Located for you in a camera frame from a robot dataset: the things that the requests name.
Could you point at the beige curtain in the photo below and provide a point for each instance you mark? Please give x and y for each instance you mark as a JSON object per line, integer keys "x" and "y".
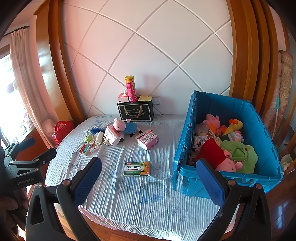
{"x": 25, "y": 76}

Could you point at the white lint roller refill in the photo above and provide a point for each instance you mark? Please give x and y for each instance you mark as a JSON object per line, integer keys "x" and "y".
{"x": 100, "y": 138}

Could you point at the yellow flat box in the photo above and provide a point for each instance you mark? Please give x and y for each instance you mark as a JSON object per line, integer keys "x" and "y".
{"x": 145, "y": 97}

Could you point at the green plush toy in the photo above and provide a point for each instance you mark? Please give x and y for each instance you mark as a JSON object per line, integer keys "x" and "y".
{"x": 242, "y": 155}

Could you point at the white box with red print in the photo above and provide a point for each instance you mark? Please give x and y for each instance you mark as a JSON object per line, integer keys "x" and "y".
{"x": 111, "y": 135}

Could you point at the yellow duck plush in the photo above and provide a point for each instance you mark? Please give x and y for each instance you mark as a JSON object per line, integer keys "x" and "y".
{"x": 235, "y": 126}

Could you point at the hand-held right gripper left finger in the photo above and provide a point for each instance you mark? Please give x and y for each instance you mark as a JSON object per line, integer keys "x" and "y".
{"x": 89, "y": 178}

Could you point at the blue plastic storage crate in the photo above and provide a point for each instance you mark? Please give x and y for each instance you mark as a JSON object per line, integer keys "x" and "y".
{"x": 254, "y": 125}

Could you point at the pink white box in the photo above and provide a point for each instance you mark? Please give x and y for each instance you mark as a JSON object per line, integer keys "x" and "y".
{"x": 150, "y": 143}

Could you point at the person's left hand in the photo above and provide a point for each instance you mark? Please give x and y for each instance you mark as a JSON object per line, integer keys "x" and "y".
{"x": 12, "y": 206}

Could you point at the black gift box with ribbon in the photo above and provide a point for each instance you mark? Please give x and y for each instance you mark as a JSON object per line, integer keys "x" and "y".
{"x": 143, "y": 111}

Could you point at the white blue medicine box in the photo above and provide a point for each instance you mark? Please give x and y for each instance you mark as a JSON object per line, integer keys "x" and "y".
{"x": 144, "y": 135}

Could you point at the white patterned cloth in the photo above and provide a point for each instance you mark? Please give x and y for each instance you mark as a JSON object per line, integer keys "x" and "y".
{"x": 286, "y": 160}

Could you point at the pink tissue box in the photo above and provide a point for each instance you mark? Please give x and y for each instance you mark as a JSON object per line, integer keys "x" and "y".
{"x": 122, "y": 98}

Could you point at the small red white box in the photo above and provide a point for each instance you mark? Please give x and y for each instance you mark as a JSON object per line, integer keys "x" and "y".
{"x": 94, "y": 149}

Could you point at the pastel pink box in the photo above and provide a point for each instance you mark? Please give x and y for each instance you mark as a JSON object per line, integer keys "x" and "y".
{"x": 237, "y": 136}

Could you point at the small pink pig plush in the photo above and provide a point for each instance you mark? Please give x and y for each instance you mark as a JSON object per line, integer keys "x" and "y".
{"x": 211, "y": 119}

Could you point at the green medicine box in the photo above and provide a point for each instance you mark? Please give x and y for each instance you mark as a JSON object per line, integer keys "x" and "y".
{"x": 136, "y": 169}

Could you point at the rolled patterned carpet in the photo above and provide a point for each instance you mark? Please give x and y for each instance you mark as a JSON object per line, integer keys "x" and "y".
{"x": 284, "y": 88}

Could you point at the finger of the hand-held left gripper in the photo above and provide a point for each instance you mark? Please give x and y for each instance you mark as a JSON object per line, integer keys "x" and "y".
{"x": 44, "y": 157}
{"x": 23, "y": 144}

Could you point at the green red toothpaste box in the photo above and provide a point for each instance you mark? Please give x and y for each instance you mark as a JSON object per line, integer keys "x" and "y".
{"x": 83, "y": 148}

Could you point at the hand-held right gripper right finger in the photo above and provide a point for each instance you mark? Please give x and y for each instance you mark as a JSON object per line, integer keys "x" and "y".
{"x": 209, "y": 183}

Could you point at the window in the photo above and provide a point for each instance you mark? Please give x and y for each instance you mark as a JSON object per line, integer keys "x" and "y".
{"x": 9, "y": 92}

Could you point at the pig plush in red dress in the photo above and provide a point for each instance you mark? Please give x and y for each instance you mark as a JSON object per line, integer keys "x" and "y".
{"x": 208, "y": 150}

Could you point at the pink chips can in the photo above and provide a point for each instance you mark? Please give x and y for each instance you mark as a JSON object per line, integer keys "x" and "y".
{"x": 132, "y": 90}

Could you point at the blue patterned bed sheet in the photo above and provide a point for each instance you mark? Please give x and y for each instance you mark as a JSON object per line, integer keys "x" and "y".
{"x": 138, "y": 204}

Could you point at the light green soft toy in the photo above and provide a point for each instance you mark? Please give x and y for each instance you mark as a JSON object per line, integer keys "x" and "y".
{"x": 89, "y": 138}

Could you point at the blue feather wand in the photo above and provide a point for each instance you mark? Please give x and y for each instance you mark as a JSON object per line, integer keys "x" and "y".
{"x": 95, "y": 130}

